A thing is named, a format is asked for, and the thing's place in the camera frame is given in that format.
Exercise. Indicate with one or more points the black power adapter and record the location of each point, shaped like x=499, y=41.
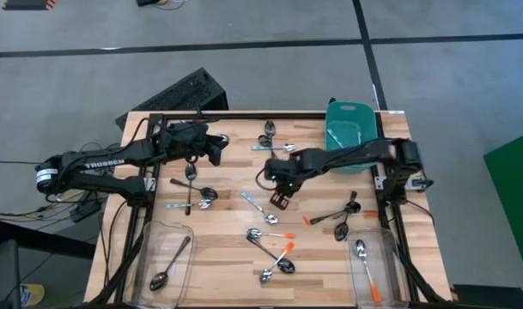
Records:
x=85, y=211

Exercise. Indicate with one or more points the dark gray furniture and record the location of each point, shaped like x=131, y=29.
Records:
x=3, y=274

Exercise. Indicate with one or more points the teal plastic bin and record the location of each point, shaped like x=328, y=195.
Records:
x=351, y=124

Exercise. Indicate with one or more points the yellow blue floor sticker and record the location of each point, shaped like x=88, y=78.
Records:
x=31, y=295

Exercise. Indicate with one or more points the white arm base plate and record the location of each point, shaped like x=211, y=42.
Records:
x=411, y=182
x=149, y=184

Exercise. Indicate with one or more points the black floor device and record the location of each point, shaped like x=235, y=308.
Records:
x=147, y=2

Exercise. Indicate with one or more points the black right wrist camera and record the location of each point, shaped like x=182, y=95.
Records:
x=273, y=176

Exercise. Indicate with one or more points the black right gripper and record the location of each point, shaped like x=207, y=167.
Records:
x=295, y=171

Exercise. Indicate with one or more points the dark mirrored metal spoon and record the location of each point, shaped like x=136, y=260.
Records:
x=286, y=265
x=352, y=207
x=158, y=282
x=208, y=193
x=190, y=171
x=264, y=141
x=341, y=232
x=269, y=127

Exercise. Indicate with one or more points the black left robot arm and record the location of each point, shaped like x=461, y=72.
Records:
x=102, y=162

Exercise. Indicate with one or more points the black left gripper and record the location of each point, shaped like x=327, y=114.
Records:
x=186, y=141

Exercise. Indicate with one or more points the clear plastic tray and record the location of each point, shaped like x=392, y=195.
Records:
x=143, y=257
x=390, y=266

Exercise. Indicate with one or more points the black frame clamp knob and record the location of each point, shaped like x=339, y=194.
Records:
x=198, y=112
x=331, y=101

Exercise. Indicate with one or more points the green board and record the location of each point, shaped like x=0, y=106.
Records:
x=514, y=193

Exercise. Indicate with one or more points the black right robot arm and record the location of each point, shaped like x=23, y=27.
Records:
x=355, y=154

